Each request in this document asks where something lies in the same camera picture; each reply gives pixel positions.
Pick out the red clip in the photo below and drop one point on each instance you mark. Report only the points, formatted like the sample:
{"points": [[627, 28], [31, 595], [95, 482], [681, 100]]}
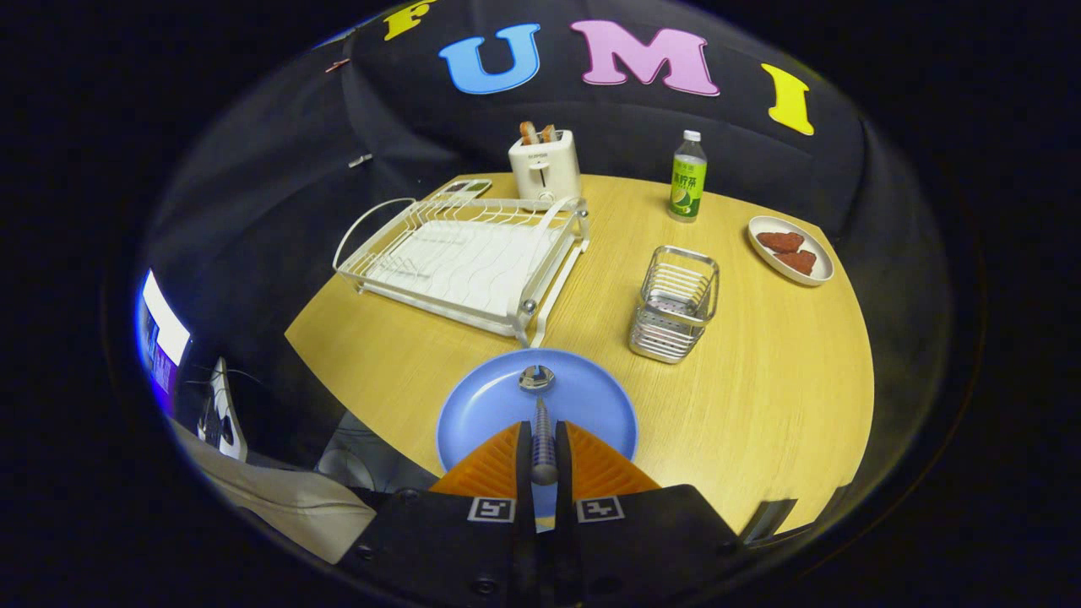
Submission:
{"points": [[338, 65]]}

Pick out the grey chair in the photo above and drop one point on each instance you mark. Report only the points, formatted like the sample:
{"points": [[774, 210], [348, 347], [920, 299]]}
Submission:
{"points": [[767, 522]]}

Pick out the white power strip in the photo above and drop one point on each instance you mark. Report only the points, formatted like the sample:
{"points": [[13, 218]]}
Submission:
{"points": [[221, 397]]}

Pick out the red meat slice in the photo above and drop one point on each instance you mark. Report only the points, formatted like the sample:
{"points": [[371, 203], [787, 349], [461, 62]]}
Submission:
{"points": [[798, 262], [781, 241]]}

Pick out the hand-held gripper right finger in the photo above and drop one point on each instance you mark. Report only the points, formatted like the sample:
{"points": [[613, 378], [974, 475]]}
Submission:
{"points": [[650, 540]]}

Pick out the blue plate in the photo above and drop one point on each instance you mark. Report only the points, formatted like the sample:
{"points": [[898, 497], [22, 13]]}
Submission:
{"points": [[490, 405]]}

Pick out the divided seasoning tray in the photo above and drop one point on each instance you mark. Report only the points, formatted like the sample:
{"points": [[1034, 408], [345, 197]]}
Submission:
{"points": [[464, 188]]}

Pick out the white clip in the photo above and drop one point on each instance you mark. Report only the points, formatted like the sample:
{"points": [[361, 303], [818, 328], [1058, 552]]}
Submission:
{"points": [[361, 160]]}

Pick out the white toaster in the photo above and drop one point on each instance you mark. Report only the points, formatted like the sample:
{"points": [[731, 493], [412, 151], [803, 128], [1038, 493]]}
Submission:
{"points": [[545, 173]]}

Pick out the green label drink bottle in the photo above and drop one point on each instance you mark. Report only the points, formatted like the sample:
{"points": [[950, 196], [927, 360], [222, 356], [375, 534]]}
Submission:
{"points": [[687, 186]]}

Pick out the laptop screen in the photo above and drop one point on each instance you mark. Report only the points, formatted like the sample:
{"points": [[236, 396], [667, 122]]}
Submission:
{"points": [[165, 325]]}

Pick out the metal spoon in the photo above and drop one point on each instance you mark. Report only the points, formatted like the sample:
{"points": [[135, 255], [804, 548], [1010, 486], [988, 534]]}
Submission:
{"points": [[543, 439]]}

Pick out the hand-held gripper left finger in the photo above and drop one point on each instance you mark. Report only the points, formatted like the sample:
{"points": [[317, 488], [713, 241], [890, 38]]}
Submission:
{"points": [[439, 540]]}

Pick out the white oval dish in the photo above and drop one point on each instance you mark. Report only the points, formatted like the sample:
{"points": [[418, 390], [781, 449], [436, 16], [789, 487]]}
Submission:
{"points": [[815, 274]]}

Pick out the beige cloth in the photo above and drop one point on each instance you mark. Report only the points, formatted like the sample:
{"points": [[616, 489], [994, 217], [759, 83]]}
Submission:
{"points": [[287, 507]]}

